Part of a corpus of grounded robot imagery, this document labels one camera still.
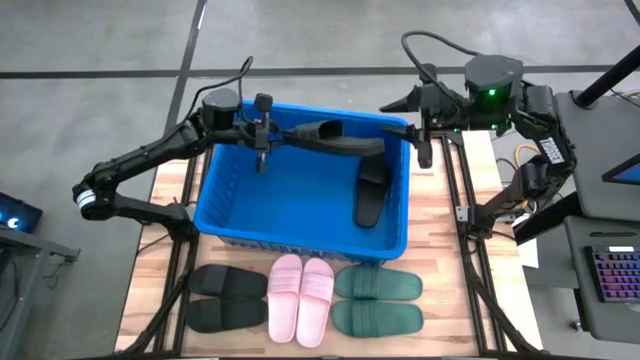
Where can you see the black device with blue light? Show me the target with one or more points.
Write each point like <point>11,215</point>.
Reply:
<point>17,215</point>

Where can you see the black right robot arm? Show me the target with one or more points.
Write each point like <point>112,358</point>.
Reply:
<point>542,125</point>

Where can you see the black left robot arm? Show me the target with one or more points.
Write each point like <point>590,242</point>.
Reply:
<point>145,155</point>

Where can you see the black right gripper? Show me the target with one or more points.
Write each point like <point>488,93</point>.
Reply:
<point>445,107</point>

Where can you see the black aluminium extrusion frame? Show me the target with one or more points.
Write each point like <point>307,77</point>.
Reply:
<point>175,300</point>

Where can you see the backlit computer keyboard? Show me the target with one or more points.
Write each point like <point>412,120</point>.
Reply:
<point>617,275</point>

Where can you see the pink slide sandal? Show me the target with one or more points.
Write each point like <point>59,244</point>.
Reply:
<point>284,300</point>
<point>315,305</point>

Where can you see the black tablet screen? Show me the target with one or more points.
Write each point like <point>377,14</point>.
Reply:
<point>627,172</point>

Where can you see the grey keyboard tray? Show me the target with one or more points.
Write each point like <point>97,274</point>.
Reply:
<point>580,310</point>

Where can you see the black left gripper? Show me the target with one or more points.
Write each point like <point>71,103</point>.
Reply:
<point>262,132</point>

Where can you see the white paper sheet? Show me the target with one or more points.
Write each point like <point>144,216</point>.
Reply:
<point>530,255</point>

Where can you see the black round pole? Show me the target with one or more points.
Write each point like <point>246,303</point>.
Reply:
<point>607,77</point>

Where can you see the black slide sandal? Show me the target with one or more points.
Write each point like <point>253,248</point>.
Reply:
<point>227,280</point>
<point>225,315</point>

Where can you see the black desk support bar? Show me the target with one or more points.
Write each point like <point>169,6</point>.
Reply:
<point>550,217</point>

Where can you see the green slide sandal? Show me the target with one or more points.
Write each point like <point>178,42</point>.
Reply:
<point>377,318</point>
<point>377,282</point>

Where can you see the grey desk panel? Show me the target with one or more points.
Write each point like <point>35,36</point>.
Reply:
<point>600,160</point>

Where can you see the blue plastic bin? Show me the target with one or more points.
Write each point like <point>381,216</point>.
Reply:
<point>300,200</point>

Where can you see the grey metal stand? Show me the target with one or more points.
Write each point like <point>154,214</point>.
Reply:
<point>30,250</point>

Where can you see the dark grey slide sandal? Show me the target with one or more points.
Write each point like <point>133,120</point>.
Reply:
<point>350,146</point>
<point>371,200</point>

